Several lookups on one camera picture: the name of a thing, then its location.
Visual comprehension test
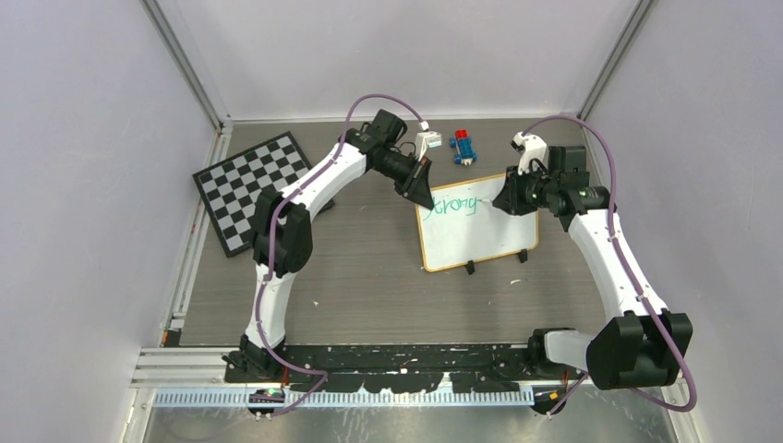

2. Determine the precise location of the yellow framed whiteboard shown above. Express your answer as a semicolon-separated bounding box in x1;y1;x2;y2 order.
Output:
416;174;539;272

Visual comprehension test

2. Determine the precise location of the blue red toy car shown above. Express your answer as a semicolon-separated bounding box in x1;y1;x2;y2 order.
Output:
449;129;477;166

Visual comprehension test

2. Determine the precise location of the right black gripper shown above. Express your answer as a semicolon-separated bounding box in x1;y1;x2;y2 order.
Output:
496;162;560;216

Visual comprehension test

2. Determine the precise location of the aluminium frame rail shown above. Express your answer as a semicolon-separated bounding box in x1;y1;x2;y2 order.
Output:
129;345;688;410

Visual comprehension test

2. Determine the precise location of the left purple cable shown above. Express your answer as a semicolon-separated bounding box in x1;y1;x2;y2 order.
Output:
253;93;428;418

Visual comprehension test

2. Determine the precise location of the purple cable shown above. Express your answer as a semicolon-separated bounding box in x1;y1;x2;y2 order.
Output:
520;114;699;419
253;93;428;418

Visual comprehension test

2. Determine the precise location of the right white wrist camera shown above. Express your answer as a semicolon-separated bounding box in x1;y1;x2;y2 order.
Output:
511;132;548;175

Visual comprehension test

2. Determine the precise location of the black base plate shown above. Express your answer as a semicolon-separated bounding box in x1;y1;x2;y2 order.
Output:
223;343;583;394

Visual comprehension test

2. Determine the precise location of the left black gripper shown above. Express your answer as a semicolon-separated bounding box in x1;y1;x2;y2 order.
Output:
374;150;435;210

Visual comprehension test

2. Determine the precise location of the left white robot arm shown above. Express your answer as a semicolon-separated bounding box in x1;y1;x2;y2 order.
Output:
236;110;442;382

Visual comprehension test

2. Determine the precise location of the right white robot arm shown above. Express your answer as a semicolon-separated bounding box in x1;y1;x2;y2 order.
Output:
492;144;693;390

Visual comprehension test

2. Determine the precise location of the black white checkerboard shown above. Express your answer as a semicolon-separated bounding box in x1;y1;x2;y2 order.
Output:
192;131;311;257

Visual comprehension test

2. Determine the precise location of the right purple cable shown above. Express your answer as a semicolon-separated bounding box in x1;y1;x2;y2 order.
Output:
520;114;699;419

